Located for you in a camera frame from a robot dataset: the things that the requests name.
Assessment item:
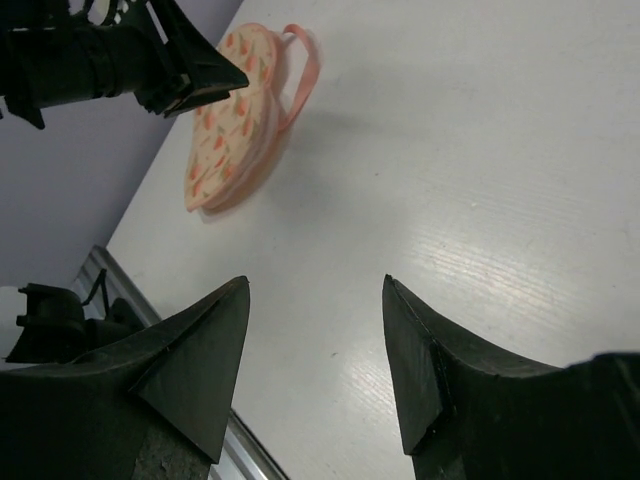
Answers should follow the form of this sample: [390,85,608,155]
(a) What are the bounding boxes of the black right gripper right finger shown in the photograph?
[382,277,639,479]

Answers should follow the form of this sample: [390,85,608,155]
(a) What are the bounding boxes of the floral pink mesh laundry bag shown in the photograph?
[184,23,321,212]

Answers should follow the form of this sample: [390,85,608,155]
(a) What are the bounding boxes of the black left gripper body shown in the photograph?
[1,1,173,130]

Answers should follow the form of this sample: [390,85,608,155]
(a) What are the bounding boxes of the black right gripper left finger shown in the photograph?
[1,276,250,479]

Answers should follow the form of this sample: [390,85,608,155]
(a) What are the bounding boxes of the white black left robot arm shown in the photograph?
[1,0,249,364]

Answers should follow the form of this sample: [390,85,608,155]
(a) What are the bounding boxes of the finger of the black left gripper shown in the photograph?
[133,1,249,118]

